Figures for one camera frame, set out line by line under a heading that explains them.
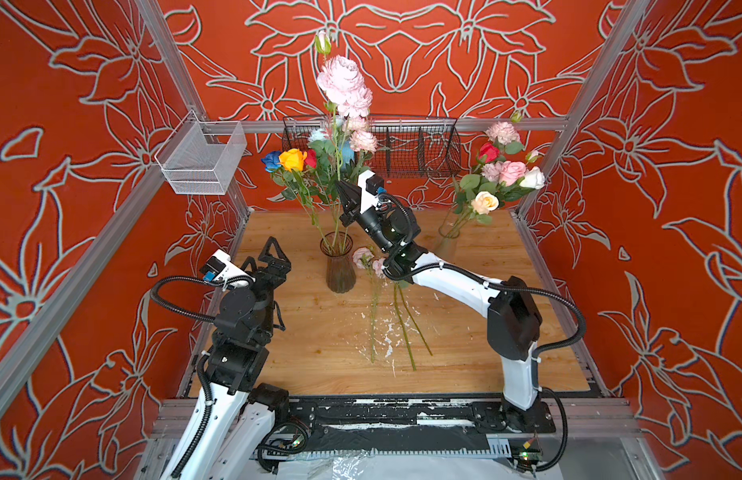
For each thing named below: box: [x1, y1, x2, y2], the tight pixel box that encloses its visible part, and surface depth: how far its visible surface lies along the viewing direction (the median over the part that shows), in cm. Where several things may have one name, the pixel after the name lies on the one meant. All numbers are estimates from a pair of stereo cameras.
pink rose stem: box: [499, 161, 527, 187], surface depth 70 cm
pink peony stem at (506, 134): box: [486, 110, 524, 155], surface depth 79 cm
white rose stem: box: [502, 166, 546, 202], surface depth 70 cm
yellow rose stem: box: [279, 148, 332, 241], surface depth 72 cm
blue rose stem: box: [262, 151, 327, 241], surface depth 76 cm
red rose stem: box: [478, 142, 501, 164], surface depth 77 cm
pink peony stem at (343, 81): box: [315, 30, 373, 181], surface depth 49 cm
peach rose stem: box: [445, 191, 500, 238], surface depth 64 cm
